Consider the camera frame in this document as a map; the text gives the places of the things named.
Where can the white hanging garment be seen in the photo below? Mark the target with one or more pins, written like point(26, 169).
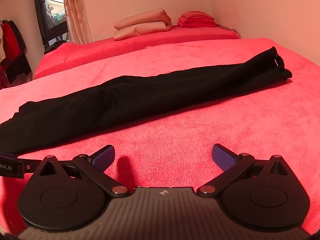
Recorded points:
point(2, 45)

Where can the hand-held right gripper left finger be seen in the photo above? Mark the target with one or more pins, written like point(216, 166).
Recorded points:
point(103, 158)

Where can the dark framed window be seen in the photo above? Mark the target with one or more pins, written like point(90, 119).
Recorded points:
point(42, 20)

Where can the red bed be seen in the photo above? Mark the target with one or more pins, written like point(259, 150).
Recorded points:
point(140, 47)

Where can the black pants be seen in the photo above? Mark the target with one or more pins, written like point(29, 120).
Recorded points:
point(130, 95)

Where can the black hanging garment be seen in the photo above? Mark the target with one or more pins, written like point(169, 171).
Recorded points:
point(21, 62)

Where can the dark cloth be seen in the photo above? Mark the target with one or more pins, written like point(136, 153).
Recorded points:
point(55, 47)

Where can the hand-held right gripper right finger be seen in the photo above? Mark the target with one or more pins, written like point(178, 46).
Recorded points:
point(223, 158)

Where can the patterned beige curtain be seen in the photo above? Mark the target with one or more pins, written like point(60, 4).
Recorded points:
point(76, 12)

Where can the red hanging garment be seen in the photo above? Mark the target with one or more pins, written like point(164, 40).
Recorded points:
point(11, 42)

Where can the folded peach blanket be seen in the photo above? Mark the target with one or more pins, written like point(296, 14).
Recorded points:
point(147, 17)

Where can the stack of folded red blankets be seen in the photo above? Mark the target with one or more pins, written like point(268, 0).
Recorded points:
point(196, 20)

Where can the pink pillow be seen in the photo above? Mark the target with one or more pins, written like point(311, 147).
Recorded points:
point(135, 31)

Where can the lace-edged cloth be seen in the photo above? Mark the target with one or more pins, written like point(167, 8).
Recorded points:
point(228, 28)

